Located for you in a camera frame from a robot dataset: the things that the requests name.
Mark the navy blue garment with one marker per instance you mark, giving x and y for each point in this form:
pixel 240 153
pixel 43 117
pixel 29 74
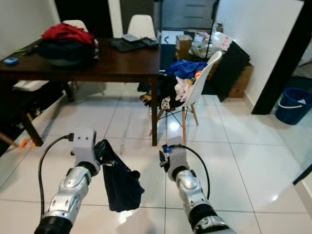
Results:
pixel 124 187

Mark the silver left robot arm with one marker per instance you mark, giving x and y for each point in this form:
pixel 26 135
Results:
pixel 70 195

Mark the black clothes pile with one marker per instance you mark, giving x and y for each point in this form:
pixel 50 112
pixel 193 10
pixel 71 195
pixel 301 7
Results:
pixel 163 92

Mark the white garment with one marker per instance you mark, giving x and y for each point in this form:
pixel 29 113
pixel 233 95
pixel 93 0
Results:
pixel 185 89

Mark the small orange object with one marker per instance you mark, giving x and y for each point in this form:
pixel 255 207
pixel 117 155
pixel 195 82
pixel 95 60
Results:
pixel 27 143

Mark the dark wooden table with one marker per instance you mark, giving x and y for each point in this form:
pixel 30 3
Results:
pixel 102 66

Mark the white chair with wooden legs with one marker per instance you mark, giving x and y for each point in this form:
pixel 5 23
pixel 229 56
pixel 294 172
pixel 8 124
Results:
pixel 202 78

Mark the bright blue garment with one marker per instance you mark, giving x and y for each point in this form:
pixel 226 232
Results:
pixel 185 69

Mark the dark laundry basket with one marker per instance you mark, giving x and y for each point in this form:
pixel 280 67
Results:
pixel 66 54

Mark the flat brown cardboard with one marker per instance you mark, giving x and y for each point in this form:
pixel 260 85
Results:
pixel 241 82

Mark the black flat panel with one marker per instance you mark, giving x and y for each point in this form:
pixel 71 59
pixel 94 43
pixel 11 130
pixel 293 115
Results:
pixel 229 66

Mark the brown cardboard box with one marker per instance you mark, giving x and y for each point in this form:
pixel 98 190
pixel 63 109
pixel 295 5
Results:
pixel 183 48

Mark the flat black bag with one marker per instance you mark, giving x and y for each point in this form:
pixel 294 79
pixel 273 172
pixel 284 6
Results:
pixel 134 43

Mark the white printed plastic bag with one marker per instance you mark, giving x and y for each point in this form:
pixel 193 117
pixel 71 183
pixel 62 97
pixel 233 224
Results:
pixel 212 44

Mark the small blue object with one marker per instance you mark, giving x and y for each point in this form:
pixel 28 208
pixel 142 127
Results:
pixel 10 61

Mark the white plastic chair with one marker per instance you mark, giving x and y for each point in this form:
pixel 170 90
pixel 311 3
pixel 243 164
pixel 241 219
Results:
pixel 140 27
pixel 75 23

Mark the blue plastic bucket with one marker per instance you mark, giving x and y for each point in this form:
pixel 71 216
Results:
pixel 295 106

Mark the grey drawer cabinet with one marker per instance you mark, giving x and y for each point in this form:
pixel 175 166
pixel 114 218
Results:
pixel 187 12

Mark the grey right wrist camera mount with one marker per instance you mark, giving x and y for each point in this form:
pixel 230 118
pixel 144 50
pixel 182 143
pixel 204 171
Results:
pixel 178 157

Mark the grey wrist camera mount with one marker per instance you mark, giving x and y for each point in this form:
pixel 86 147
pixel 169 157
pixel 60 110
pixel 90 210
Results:
pixel 178 157
pixel 84 144

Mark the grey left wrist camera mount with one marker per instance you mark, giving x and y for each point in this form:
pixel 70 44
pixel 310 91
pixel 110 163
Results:
pixel 84 144

